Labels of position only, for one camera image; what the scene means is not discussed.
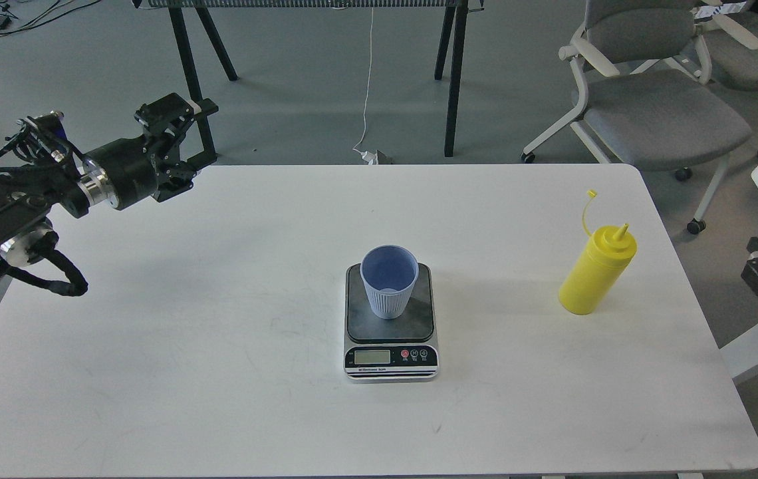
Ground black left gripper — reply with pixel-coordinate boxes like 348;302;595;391
84;94;219;210

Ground blue ribbed plastic cup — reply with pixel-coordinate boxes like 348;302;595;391
360;245;419;319

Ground yellow squeeze bottle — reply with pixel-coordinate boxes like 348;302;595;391
558;189;638;315

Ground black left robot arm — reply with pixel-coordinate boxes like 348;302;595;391
0;93;218;297

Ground digital kitchen scale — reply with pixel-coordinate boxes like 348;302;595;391
343;263;440;383

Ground black legged background table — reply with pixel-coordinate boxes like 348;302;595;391
132;0;486;159

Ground white hanging cable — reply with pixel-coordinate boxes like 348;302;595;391
352;7;380;164

